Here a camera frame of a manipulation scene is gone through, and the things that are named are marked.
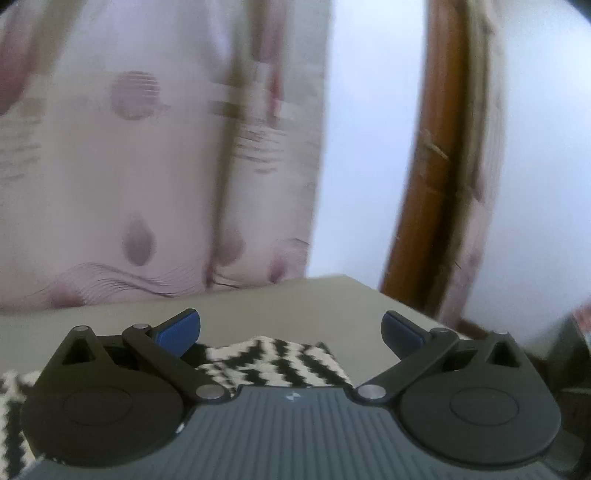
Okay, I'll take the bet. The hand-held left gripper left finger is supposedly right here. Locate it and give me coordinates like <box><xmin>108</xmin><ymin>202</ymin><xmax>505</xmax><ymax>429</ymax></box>
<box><xmin>39</xmin><ymin>309</ymin><xmax>229</xmax><ymax>406</ymax></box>

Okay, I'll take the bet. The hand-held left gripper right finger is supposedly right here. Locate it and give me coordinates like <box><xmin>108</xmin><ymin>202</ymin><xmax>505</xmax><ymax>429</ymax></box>
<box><xmin>355</xmin><ymin>310</ymin><xmax>550</xmax><ymax>406</ymax></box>

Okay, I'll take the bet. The black white zigzag knit garment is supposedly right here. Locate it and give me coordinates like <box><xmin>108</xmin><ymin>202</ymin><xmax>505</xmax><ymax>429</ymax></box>
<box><xmin>0</xmin><ymin>336</ymin><xmax>356</xmax><ymax>480</ymax></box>

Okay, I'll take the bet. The pink patterned curtain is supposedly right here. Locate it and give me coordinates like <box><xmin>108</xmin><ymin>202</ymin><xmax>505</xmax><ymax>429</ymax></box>
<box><xmin>0</xmin><ymin>0</ymin><xmax>334</xmax><ymax>311</ymax></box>

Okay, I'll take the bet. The brown wooden door frame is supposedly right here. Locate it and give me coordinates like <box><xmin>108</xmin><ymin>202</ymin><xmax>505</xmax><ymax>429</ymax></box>
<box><xmin>379</xmin><ymin>0</ymin><xmax>469</xmax><ymax>319</ymax></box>

